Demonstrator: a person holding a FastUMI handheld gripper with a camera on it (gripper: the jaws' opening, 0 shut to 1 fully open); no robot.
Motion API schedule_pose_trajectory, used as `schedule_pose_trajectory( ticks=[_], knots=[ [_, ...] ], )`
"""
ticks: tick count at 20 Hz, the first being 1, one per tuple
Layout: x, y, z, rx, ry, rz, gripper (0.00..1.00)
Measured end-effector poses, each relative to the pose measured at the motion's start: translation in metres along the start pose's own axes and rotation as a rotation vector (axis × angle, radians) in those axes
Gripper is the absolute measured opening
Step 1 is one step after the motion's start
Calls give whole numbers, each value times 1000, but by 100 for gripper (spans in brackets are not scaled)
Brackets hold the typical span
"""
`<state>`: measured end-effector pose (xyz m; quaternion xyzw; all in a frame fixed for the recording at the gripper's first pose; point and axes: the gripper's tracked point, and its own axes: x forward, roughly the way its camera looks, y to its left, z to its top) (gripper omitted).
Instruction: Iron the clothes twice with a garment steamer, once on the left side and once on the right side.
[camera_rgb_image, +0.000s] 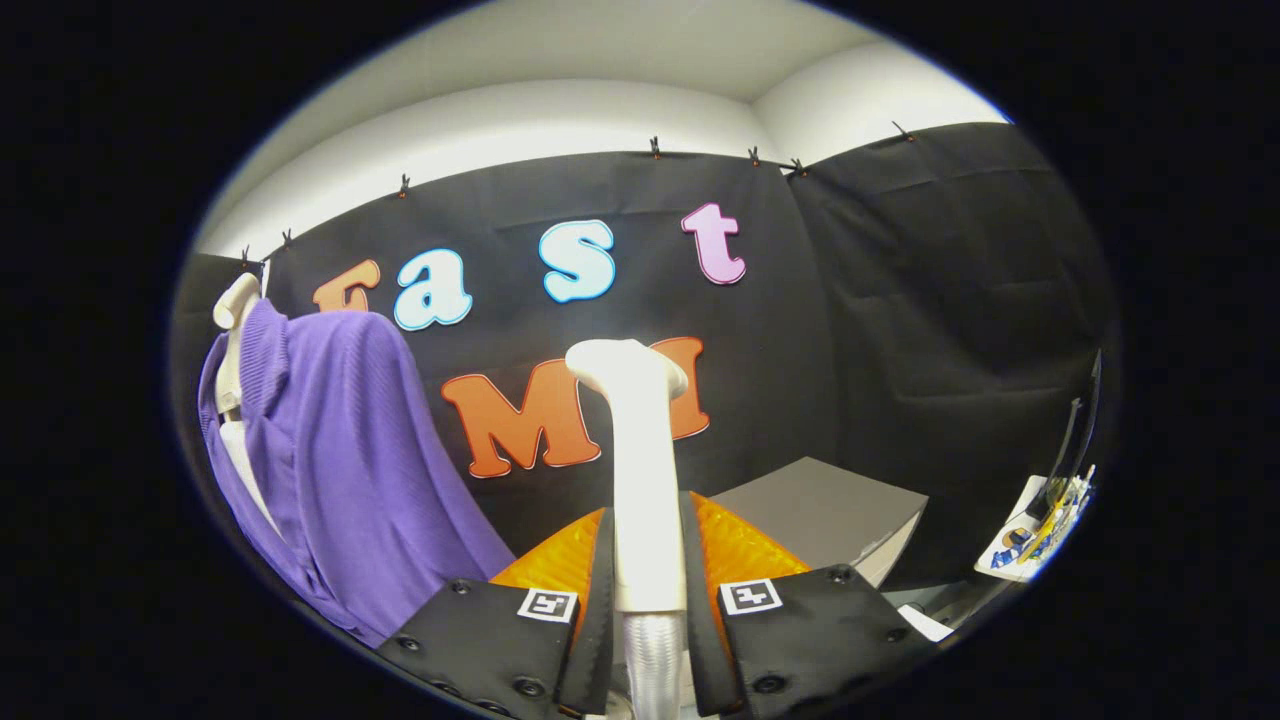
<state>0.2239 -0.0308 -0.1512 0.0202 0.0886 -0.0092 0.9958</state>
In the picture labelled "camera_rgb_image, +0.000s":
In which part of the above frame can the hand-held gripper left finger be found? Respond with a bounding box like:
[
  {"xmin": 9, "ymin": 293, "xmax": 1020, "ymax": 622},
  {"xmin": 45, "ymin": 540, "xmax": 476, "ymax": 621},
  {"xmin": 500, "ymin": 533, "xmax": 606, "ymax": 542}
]
[{"xmin": 378, "ymin": 505, "xmax": 616, "ymax": 719}]

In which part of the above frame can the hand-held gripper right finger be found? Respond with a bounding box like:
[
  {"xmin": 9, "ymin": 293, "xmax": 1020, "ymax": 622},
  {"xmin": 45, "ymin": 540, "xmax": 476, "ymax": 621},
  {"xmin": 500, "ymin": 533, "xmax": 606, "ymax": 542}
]
[{"xmin": 680, "ymin": 490, "xmax": 941, "ymax": 719}]

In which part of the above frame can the white garment steamer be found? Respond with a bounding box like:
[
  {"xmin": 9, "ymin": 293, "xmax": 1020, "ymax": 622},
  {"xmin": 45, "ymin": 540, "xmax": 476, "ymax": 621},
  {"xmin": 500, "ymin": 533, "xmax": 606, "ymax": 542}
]
[{"xmin": 565, "ymin": 338, "xmax": 691, "ymax": 720}]

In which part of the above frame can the purple corduroy jacket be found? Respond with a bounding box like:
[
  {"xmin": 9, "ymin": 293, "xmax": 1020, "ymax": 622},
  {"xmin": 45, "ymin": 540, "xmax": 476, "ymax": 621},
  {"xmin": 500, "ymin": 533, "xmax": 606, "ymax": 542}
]
[{"xmin": 197, "ymin": 297, "xmax": 516, "ymax": 649}]

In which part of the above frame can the cream clothes hanger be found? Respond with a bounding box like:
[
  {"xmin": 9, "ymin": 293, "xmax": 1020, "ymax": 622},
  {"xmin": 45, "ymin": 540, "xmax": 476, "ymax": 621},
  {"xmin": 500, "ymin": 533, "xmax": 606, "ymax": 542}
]
[{"xmin": 212, "ymin": 272, "xmax": 263, "ymax": 416}]

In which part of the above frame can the grey cabinet with dark top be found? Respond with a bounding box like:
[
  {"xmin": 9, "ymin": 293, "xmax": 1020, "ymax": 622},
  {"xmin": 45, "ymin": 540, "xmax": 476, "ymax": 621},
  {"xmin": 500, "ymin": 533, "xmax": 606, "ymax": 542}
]
[{"xmin": 710, "ymin": 456, "xmax": 929, "ymax": 591}]

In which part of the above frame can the white paper sheet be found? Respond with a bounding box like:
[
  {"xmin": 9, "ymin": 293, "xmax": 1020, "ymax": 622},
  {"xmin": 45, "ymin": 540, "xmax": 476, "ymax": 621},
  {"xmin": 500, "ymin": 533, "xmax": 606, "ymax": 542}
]
[{"xmin": 895, "ymin": 603, "xmax": 956, "ymax": 643}]

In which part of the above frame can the white side table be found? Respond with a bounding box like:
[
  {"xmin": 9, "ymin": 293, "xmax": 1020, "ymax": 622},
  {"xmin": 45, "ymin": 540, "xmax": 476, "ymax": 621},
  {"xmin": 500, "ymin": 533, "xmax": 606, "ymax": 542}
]
[{"xmin": 975, "ymin": 475, "xmax": 1096, "ymax": 583}]

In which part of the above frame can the yellow bottle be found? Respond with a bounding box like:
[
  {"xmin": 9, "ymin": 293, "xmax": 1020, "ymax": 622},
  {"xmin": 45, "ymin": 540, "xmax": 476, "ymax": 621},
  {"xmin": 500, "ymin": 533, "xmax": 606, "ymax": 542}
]
[{"xmin": 1028, "ymin": 492, "xmax": 1079, "ymax": 546}]

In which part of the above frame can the dark computer monitor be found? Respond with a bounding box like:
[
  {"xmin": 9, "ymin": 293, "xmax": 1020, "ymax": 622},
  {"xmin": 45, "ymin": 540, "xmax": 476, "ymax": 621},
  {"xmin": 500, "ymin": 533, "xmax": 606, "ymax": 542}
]
[{"xmin": 1040, "ymin": 350, "xmax": 1101, "ymax": 511}]

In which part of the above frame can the row of black cloth clips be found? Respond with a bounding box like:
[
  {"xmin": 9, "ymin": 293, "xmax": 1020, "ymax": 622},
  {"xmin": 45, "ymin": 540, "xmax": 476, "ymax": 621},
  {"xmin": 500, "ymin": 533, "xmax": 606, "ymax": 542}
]
[{"xmin": 240, "ymin": 120, "xmax": 916, "ymax": 271}]

